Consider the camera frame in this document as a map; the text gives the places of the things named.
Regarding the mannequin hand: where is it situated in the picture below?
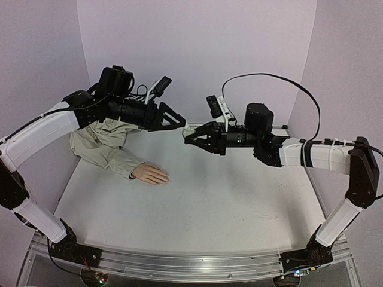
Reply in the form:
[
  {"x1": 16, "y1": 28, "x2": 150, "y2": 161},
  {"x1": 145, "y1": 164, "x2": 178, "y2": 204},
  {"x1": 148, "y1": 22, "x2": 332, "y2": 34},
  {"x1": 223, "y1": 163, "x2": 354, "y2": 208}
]
[{"x1": 131, "y1": 163, "x2": 169, "y2": 185}]

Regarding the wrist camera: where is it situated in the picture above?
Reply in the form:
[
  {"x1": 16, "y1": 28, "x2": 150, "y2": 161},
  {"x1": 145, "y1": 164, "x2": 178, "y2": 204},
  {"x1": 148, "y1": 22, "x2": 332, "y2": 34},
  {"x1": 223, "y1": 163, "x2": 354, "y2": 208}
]
[
  {"x1": 144, "y1": 76, "x2": 172, "y2": 104},
  {"x1": 206, "y1": 95, "x2": 235, "y2": 132}
]

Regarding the beige jacket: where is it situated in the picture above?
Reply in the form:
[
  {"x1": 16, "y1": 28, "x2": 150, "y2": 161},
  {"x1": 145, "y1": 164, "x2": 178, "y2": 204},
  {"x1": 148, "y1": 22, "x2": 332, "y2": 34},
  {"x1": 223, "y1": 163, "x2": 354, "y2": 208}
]
[{"x1": 69, "y1": 119, "x2": 143, "y2": 179}]

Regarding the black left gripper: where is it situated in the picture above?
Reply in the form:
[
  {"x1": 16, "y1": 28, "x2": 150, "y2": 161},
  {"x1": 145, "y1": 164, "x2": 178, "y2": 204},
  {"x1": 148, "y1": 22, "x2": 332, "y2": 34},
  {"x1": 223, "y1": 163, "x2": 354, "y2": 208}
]
[{"x1": 108, "y1": 94, "x2": 189, "y2": 132}]

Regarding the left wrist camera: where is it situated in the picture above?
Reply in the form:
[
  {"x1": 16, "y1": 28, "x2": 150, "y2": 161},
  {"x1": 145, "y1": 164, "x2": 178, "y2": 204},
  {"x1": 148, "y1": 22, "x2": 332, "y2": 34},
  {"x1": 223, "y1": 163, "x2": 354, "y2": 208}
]
[{"x1": 144, "y1": 76, "x2": 172, "y2": 104}]

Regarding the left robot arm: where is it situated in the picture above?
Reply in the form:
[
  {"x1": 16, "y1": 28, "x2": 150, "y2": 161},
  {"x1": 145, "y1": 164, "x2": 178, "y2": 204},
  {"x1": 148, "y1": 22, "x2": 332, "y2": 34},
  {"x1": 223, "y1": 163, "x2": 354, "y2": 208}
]
[{"x1": 1, "y1": 65, "x2": 186, "y2": 267}]

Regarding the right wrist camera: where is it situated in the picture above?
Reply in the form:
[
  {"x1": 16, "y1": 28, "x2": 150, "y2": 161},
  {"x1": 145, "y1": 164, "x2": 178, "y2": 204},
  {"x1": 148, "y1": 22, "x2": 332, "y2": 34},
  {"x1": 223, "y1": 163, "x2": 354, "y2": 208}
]
[{"x1": 206, "y1": 95, "x2": 235, "y2": 132}]

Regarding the aluminium back table rail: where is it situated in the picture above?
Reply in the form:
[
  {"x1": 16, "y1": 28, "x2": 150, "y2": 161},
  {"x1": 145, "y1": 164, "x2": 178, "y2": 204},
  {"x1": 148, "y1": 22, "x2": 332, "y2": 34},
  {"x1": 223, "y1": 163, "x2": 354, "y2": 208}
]
[{"x1": 176, "y1": 121, "x2": 288, "y2": 130}]

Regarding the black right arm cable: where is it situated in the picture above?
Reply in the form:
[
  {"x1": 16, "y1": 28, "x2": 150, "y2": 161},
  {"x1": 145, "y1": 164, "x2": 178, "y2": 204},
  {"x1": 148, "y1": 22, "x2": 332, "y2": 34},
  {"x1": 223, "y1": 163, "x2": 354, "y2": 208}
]
[{"x1": 221, "y1": 73, "x2": 383, "y2": 201}]

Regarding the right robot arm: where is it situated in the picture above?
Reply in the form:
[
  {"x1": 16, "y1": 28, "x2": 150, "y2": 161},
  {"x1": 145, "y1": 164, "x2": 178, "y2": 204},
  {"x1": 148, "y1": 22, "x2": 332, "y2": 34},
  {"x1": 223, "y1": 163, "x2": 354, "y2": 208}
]
[{"x1": 183, "y1": 103, "x2": 380, "y2": 276}]

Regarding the white nail polish bottle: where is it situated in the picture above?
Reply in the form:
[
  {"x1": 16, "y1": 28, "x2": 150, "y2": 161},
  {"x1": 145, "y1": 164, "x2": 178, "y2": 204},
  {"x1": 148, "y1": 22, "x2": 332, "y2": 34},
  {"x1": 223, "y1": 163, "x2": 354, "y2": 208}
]
[{"x1": 182, "y1": 126, "x2": 195, "y2": 137}]

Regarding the aluminium front rail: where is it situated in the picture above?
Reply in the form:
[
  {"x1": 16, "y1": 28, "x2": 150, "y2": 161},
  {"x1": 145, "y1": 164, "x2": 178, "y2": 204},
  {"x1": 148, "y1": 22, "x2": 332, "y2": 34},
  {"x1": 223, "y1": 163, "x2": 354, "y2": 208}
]
[{"x1": 17, "y1": 235, "x2": 361, "y2": 286}]

